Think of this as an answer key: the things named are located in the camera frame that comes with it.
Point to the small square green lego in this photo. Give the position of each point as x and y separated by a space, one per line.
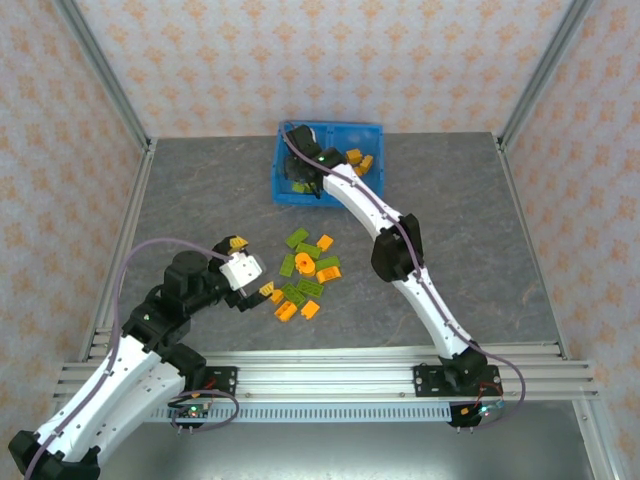
299 188

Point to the green lego brick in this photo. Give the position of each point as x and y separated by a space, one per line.
287 265
327 263

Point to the green lego plate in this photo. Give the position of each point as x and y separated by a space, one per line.
297 237
293 294
308 249
311 288

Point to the large orange lego brick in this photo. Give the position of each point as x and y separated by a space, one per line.
366 164

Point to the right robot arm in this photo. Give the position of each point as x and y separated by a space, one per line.
435 310

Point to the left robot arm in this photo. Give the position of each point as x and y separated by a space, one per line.
100 390

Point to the blue plastic bin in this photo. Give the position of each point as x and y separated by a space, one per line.
287 199
345 140

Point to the round orange lego piece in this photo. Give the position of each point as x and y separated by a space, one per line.
304 263

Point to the small circuit board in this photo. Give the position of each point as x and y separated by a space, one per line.
484 411
192 412

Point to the grey metal sheet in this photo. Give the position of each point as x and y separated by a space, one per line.
325 452

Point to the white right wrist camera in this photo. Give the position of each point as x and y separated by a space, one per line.
313 134

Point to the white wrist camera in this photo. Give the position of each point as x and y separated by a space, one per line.
313 134
241 270

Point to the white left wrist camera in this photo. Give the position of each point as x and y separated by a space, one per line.
241 270

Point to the aluminium side rail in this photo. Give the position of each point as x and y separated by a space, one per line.
134 200
518 200

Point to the wide aluminium base rail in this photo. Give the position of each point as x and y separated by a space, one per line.
325 375

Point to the aluminium frame post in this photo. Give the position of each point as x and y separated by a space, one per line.
545 75
105 75

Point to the aluminium frame leg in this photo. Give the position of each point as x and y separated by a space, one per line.
597 445

